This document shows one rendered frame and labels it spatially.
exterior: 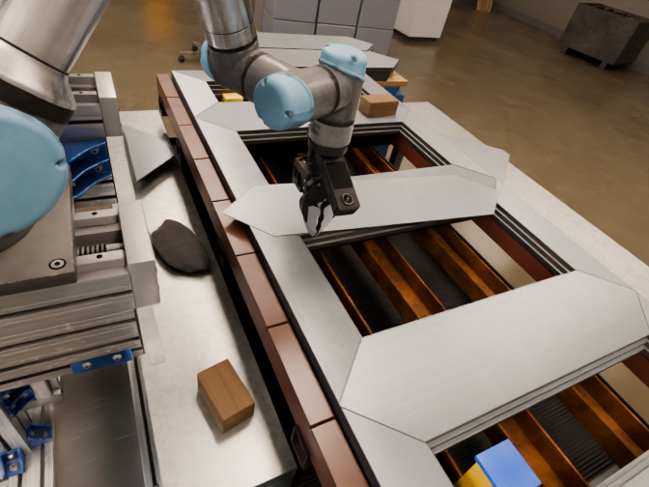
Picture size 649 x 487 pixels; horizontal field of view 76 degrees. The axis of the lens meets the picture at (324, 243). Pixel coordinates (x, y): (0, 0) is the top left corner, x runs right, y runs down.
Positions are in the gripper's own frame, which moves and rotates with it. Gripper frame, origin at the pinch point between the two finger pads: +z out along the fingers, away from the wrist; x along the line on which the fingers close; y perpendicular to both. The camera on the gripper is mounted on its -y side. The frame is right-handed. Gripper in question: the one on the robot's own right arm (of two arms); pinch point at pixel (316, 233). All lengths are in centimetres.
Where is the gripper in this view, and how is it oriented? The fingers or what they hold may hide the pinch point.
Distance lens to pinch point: 85.2
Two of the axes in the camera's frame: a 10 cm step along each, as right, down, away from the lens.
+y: -4.3, -6.5, 6.3
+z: -1.7, 7.4, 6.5
